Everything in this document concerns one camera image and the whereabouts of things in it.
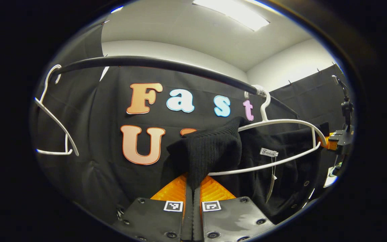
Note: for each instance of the black knit jacket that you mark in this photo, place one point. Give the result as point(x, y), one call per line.
point(210, 148)

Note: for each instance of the black backdrop cloth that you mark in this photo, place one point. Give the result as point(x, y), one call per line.
point(96, 151)

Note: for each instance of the white clothes hanger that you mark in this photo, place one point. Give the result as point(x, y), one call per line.
point(57, 124)
point(281, 121)

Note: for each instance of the black clothes rack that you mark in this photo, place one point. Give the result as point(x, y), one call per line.
point(146, 61)

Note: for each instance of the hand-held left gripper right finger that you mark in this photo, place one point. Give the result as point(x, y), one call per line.
point(233, 218)

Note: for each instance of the row of black backdrop clips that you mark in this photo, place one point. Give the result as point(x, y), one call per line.
point(289, 82)

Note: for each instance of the black clamp stand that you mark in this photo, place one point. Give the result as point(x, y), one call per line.
point(347, 111)

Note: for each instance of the ceiling light panel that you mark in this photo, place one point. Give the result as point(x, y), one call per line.
point(233, 11)

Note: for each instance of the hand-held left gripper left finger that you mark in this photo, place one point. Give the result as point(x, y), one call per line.
point(146, 215)

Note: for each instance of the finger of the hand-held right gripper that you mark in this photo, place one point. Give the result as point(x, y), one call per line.
point(343, 137)

